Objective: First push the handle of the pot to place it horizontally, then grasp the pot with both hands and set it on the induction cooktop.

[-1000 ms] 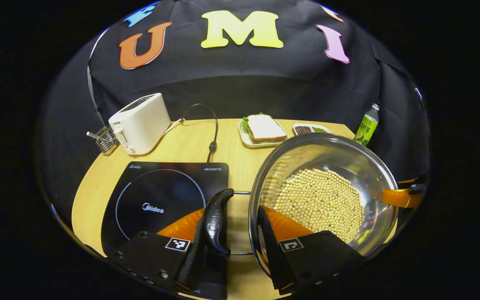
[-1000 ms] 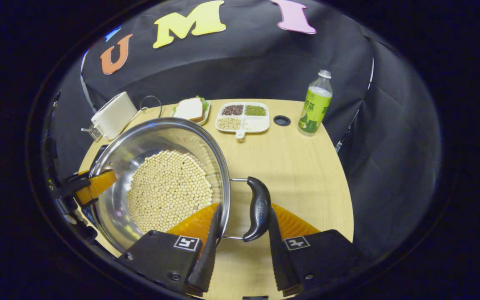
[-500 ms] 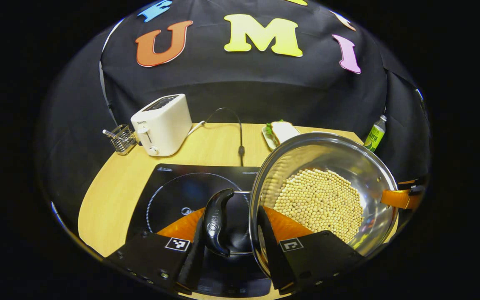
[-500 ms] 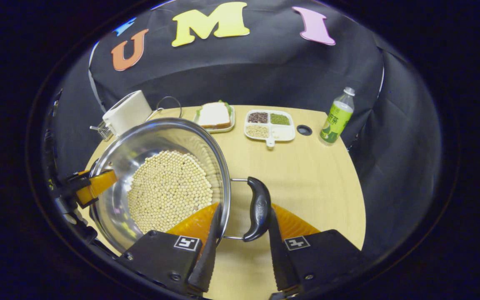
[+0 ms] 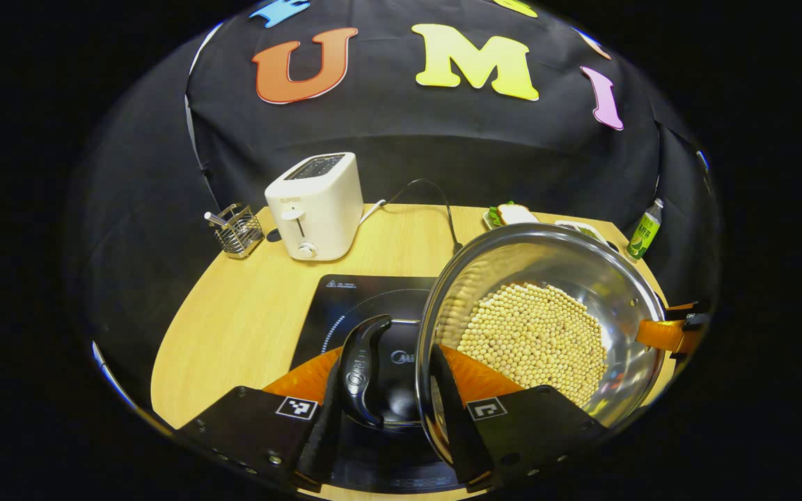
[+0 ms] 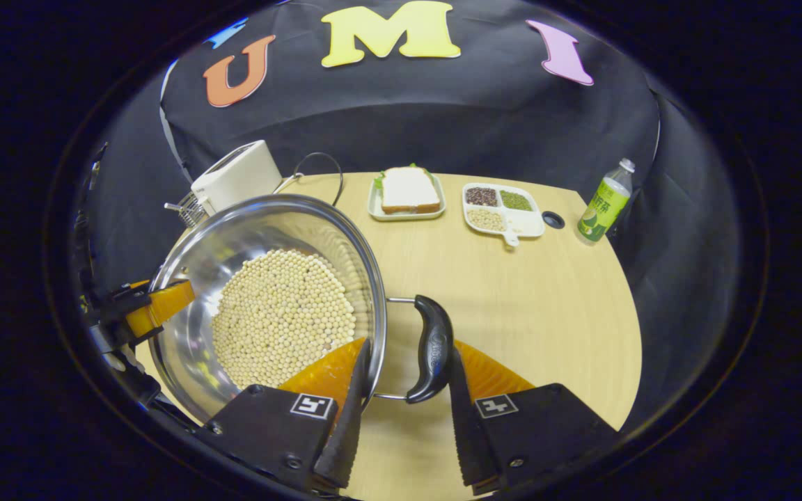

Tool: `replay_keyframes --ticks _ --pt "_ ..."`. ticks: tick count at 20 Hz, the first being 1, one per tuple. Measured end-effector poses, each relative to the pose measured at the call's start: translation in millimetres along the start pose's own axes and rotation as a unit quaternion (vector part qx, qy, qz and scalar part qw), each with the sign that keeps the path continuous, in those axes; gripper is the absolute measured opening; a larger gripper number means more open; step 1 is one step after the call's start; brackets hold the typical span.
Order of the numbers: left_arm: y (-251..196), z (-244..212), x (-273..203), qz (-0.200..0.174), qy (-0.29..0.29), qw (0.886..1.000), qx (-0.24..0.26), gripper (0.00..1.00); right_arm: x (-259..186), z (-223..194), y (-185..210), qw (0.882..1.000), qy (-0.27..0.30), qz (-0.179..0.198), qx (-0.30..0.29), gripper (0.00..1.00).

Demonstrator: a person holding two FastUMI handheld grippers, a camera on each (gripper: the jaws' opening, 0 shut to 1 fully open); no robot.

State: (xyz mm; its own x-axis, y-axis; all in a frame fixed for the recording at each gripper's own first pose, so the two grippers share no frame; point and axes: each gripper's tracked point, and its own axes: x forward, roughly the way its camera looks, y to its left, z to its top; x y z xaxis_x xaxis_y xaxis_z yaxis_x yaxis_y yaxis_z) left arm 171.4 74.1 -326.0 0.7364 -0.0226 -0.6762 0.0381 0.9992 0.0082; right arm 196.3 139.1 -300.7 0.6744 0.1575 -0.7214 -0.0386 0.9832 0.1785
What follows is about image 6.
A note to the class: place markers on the sandwich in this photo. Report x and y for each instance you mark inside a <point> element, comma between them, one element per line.
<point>408,191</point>

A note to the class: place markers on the small white plate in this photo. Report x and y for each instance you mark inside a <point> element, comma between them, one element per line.
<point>404,216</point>

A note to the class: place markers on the stainless steel pot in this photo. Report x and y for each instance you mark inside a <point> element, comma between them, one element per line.
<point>192,334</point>

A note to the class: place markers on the white toaster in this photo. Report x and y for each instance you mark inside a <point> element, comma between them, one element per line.
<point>237,177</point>

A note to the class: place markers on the pile of soybeans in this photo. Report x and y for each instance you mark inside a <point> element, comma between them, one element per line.
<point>282,320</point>

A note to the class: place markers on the green drink bottle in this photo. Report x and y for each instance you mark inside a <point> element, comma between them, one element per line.
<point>603,205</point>

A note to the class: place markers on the black backdrop cloth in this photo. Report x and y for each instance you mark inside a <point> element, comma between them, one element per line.
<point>443,125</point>

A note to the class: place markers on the divided white bean dish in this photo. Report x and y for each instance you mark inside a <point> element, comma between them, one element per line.
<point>523,223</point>

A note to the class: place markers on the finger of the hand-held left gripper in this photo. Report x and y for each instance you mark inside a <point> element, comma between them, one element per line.
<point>161,306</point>

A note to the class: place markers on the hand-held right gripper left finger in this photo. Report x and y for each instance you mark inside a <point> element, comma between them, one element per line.
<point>349,424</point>

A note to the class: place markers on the black table grommet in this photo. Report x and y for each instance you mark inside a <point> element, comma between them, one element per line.
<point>553,220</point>

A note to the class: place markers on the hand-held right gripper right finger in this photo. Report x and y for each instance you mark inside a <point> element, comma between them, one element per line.
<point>467,424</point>

